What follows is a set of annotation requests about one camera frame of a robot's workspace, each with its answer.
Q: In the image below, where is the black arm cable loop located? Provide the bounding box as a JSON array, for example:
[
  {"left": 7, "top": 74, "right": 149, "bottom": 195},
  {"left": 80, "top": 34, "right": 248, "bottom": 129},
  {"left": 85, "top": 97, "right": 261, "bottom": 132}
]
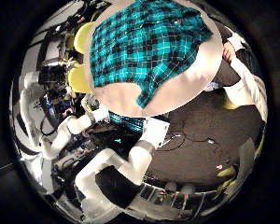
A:
[{"left": 39, "top": 110, "right": 59, "bottom": 137}]

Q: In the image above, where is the black box with teal light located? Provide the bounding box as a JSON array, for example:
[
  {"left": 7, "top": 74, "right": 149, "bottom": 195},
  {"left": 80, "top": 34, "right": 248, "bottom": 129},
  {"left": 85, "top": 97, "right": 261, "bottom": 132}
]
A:
[{"left": 92, "top": 122, "right": 144, "bottom": 160}]

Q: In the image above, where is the black floor cable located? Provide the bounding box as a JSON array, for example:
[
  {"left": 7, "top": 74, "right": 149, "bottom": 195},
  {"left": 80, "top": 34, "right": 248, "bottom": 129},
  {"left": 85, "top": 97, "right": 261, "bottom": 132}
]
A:
[{"left": 162, "top": 132, "right": 217, "bottom": 153}]

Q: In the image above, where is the yellow chair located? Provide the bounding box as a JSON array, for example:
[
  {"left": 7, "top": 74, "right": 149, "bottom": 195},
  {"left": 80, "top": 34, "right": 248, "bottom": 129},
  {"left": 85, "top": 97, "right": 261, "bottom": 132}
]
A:
[
  {"left": 216, "top": 166, "right": 237, "bottom": 180},
  {"left": 66, "top": 65, "right": 92, "bottom": 95},
  {"left": 73, "top": 21, "right": 97, "bottom": 55},
  {"left": 218, "top": 178, "right": 241, "bottom": 195}
]

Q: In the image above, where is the person in white coat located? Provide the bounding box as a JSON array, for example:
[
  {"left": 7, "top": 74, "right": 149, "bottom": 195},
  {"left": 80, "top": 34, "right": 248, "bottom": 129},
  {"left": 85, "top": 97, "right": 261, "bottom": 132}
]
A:
[{"left": 204, "top": 29, "right": 269, "bottom": 124}]

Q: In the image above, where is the teal plaid shirt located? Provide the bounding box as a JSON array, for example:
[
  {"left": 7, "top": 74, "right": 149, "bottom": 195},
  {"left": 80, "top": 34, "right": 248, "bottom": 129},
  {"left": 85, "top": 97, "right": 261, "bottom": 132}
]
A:
[{"left": 89, "top": 0, "right": 214, "bottom": 133}]

